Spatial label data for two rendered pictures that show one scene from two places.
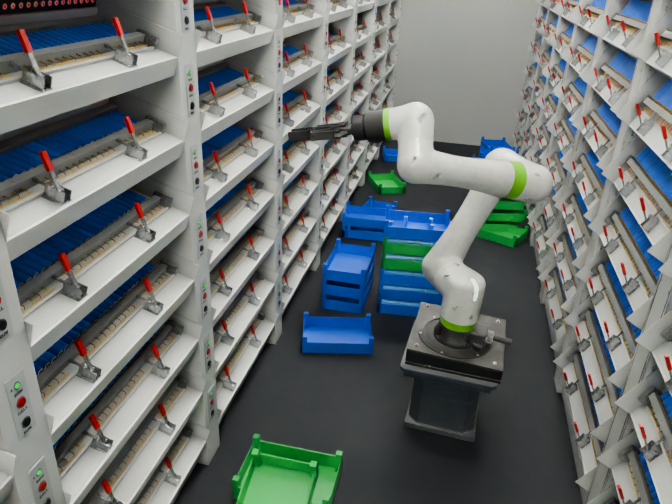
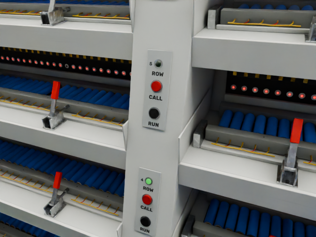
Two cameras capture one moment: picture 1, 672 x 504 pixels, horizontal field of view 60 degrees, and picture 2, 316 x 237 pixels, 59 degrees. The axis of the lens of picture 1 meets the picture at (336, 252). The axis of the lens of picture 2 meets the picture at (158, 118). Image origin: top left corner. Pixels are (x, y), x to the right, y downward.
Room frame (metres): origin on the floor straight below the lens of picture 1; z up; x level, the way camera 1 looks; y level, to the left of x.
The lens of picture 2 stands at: (2.20, -0.19, 1.06)
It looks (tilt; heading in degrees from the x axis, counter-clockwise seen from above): 14 degrees down; 100
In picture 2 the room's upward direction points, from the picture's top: 5 degrees clockwise
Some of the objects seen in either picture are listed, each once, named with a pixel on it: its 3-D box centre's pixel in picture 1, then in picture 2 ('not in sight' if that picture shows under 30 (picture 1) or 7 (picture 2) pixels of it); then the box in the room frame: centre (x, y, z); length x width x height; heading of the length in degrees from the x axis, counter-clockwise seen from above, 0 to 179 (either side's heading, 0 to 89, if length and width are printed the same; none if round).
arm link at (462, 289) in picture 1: (460, 296); not in sight; (1.70, -0.43, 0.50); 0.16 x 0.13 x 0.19; 21
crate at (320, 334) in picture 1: (337, 332); not in sight; (2.12, -0.02, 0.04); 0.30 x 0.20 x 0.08; 92
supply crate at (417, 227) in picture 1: (417, 223); not in sight; (2.45, -0.37, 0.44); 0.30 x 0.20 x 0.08; 85
